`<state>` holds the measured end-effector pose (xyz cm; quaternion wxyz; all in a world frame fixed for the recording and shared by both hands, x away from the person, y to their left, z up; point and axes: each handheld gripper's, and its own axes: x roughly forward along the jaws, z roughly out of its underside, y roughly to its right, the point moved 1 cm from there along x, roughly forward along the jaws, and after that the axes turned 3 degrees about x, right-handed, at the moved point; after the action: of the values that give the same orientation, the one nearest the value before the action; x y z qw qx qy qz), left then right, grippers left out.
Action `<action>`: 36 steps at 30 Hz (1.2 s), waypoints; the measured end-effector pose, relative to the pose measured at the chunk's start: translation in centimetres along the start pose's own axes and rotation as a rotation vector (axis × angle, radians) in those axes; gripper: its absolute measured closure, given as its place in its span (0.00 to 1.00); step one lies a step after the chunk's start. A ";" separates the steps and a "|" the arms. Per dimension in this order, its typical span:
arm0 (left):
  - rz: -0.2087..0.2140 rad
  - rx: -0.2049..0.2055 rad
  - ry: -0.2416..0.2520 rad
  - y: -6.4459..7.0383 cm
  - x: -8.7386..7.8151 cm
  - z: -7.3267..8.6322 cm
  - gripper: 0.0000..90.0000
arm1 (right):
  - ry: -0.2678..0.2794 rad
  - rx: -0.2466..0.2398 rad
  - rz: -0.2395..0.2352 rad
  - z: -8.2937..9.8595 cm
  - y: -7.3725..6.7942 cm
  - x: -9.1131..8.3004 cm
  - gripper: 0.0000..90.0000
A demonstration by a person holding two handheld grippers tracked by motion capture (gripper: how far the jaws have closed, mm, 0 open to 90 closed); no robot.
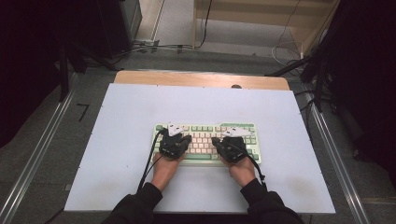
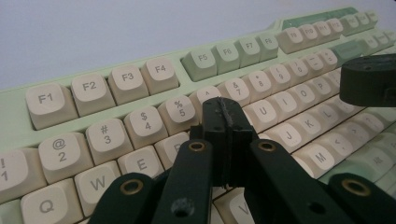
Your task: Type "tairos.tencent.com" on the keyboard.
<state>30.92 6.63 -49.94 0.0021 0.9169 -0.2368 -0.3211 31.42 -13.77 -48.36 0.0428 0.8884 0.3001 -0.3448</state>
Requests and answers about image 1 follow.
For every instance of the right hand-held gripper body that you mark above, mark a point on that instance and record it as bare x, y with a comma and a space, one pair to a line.
233, 149

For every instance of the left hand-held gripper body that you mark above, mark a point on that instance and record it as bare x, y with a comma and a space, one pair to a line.
171, 146

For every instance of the green and pink keyboard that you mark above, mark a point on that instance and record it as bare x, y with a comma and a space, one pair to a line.
205, 144

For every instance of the person's right hand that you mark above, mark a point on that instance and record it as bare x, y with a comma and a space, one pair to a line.
243, 172

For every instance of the person's left hand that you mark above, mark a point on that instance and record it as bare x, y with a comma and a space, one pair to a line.
166, 172

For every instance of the wooden table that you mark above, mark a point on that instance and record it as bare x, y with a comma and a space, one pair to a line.
193, 79

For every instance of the grey power strip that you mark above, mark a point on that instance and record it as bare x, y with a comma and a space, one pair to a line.
146, 42

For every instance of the light wooden shelf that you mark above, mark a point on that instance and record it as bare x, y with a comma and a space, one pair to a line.
255, 18

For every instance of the black metal stand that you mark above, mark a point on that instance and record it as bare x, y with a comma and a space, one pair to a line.
63, 74

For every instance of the black cabinet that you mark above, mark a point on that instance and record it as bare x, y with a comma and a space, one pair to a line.
121, 25

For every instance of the aluminium floor rail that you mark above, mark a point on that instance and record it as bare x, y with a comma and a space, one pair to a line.
339, 161
34, 161

